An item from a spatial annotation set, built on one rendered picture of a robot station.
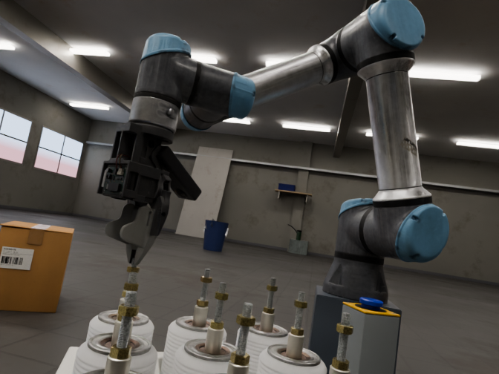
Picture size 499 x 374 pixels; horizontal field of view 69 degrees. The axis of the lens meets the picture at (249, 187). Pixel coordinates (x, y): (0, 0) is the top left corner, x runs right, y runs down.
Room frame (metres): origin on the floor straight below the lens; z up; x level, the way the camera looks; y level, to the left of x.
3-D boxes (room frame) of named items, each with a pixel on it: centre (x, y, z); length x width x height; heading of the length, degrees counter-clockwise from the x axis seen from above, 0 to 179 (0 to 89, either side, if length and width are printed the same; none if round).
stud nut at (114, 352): (0.36, 0.10, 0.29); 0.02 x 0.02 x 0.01; 3
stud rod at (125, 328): (0.36, 0.10, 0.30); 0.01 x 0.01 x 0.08
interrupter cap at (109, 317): (0.59, 0.16, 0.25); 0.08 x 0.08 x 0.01
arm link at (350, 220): (0.89, -0.29, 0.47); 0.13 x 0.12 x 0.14; 21
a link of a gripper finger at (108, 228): (0.59, 0.19, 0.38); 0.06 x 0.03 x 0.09; 141
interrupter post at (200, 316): (0.62, 0.05, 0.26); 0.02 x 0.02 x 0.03
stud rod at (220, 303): (0.51, 0.01, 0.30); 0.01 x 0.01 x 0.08
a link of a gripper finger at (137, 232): (0.56, 0.16, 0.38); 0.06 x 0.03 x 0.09; 141
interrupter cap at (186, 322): (0.62, 0.05, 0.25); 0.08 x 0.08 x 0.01
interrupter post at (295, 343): (0.54, -0.10, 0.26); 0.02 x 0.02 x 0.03
